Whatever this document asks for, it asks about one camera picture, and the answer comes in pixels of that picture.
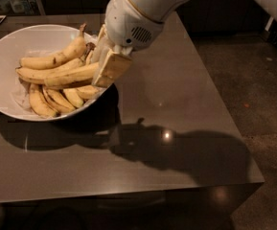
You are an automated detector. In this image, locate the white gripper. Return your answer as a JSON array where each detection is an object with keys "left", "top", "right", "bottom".
[{"left": 90, "top": 0, "right": 164, "bottom": 88}]

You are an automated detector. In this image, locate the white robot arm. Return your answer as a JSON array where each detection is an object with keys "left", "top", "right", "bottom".
[{"left": 92, "top": 0, "right": 277, "bottom": 87}]

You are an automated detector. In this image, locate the short right yellow banana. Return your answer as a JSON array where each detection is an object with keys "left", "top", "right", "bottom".
[{"left": 77, "top": 85, "right": 99, "bottom": 100}]

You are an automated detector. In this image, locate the small lower yellow banana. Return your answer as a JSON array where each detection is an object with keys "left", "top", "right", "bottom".
[{"left": 42, "top": 86, "right": 75, "bottom": 113}]

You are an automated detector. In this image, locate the top yellow banana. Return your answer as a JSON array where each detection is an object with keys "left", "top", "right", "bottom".
[{"left": 19, "top": 24, "right": 86, "bottom": 70}]

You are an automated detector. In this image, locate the lower middle yellow banana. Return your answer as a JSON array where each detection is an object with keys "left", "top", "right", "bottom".
[{"left": 45, "top": 88, "right": 75, "bottom": 113}]

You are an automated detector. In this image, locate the long front yellow banana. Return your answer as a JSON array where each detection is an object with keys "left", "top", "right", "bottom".
[{"left": 44, "top": 62, "right": 99, "bottom": 89}]

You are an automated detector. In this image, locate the white bowl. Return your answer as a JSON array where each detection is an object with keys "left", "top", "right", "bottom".
[{"left": 0, "top": 24, "right": 105, "bottom": 122}]

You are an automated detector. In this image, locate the lower right yellow banana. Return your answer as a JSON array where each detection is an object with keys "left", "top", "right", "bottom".
[{"left": 63, "top": 88, "right": 84, "bottom": 108}]

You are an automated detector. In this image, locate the lower left yellow banana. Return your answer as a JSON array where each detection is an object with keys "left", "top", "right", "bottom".
[{"left": 29, "top": 83, "right": 58, "bottom": 118}]

